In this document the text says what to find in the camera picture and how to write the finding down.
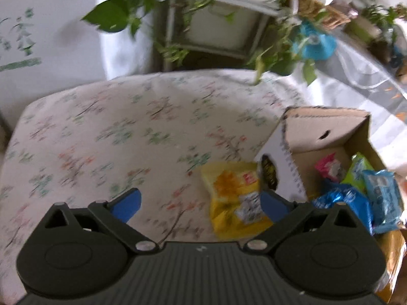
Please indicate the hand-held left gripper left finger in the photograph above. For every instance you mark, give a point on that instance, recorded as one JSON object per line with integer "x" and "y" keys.
{"x": 127, "y": 205}

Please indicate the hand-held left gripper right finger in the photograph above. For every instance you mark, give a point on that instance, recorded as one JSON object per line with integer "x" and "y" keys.
{"x": 275, "y": 208}

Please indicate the yellow snack packet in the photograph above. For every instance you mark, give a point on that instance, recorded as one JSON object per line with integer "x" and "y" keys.
{"x": 229, "y": 197}

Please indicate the cardboard box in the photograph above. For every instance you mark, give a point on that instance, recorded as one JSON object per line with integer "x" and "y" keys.
{"x": 279, "y": 152}

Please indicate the blue foil snack bag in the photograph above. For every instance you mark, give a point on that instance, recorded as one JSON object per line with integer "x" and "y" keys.
{"x": 346, "y": 197}

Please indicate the pink snack packet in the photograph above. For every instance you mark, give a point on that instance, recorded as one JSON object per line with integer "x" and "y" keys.
{"x": 329, "y": 166}

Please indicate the floral tablecloth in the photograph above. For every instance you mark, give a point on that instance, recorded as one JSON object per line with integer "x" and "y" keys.
{"x": 127, "y": 117}

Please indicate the green snack packet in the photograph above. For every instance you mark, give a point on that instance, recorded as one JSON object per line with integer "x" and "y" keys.
{"x": 357, "y": 171}

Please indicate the light blue snack packet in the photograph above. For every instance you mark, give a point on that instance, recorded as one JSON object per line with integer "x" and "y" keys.
{"x": 383, "y": 197}

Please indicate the white sheer sheet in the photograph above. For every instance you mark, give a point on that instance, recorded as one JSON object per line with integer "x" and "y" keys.
{"x": 349, "y": 85}

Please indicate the blue plastic container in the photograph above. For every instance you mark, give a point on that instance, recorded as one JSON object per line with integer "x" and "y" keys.
{"x": 314, "y": 46}

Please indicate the green leafy houseplant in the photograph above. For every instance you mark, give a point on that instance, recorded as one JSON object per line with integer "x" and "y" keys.
{"x": 108, "y": 16}

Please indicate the white and silver refrigerator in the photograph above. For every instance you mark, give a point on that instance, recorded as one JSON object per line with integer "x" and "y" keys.
{"x": 57, "y": 22}

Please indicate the small potted plant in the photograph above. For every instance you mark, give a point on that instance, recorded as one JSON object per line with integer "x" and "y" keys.
{"x": 365, "y": 27}

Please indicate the wicker basket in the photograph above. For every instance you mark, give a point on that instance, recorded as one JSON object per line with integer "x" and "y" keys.
{"x": 321, "y": 9}

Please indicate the white shelf rack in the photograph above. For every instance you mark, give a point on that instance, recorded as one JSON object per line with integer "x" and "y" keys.
{"x": 251, "y": 3}

